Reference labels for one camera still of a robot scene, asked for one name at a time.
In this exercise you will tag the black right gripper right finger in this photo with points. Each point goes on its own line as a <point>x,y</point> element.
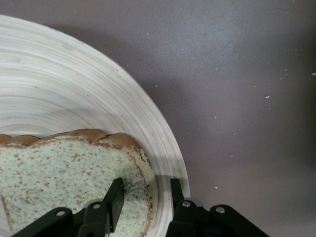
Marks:
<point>182,217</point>

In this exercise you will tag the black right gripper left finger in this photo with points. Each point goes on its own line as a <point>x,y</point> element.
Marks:
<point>116,197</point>

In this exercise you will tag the slice of bread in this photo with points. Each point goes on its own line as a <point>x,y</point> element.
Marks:
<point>49,172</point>

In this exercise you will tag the round wooden plate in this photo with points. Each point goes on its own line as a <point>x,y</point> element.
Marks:
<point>61,86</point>

